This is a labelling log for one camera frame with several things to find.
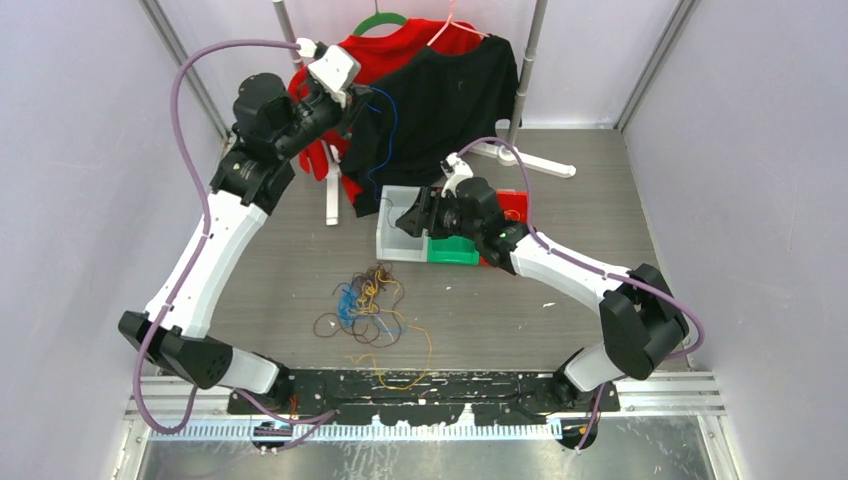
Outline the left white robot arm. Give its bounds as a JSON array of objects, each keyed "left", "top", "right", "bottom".
[{"left": 118, "top": 73, "right": 373, "bottom": 413}]

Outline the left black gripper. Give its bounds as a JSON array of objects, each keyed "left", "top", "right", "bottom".
[{"left": 274, "top": 83, "right": 373, "bottom": 160}]

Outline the blue wire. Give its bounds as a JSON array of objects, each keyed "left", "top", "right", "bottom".
[{"left": 334, "top": 84, "right": 407, "bottom": 336}]

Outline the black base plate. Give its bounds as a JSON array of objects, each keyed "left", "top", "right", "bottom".
[{"left": 227, "top": 369, "right": 621, "bottom": 427}]

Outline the brown wire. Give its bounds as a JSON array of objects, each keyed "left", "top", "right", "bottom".
[{"left": 312, "top": 261, "right": 407, "bottom": 350}]

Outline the green clothes hanger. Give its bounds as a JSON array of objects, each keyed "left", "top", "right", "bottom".
[{"left": 352, "top": 0, "right": 408, "bottom": 36}]

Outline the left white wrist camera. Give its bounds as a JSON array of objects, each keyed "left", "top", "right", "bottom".
[{"left": 307, "top": 43, "right": 361, "bottom": 108}]

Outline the white slotted cable duct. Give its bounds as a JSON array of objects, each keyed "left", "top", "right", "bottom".
[{"left": 149, "top": 417, "right": 563, "bottom": 442}]

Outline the white clothes rack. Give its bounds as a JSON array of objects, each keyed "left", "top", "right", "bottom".
[{"left": 271, "top": 0, "right": 578, "bottom": 227}]

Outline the white plastic bin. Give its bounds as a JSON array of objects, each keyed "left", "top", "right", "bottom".
[{"left": 376, "top": 185, "right": 427, "bottom": 263}]

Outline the green plastic bin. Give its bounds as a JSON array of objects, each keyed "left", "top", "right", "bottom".
[{"left": 427, "top": 236, "right": 480, "bottom": 265}]

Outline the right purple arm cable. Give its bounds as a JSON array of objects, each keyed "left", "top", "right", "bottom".
[{"left": 455, "top": 136, "right": 706, "bottom": 454}]

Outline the black t-shirt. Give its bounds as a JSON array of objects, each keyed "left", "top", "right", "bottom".
[{"left": 340, "top": 36, "right": 519, "bottom": 218}]

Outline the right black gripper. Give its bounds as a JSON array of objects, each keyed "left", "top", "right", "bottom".
[{"left": 396, "top": 186, "right": 482, "bottom": 242}]

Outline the red t-shirt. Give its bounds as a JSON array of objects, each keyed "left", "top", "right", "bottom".
[{"left": 298, "top": 18, "right": 482, "bottom": 181}]

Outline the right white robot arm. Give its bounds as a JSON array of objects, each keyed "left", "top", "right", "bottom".
[{"left": 395, "top": 177, "right": 690, "bottom": 411}]

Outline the pink clothes hanger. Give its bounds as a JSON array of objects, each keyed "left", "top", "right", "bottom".
[{"left": 426, "top": 0, "right": 489, "bottom": 47}]

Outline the red plastic bin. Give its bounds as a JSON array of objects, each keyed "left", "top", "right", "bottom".
[{"left": 473, "top": 189, "right": 529, "bottom": 274}]

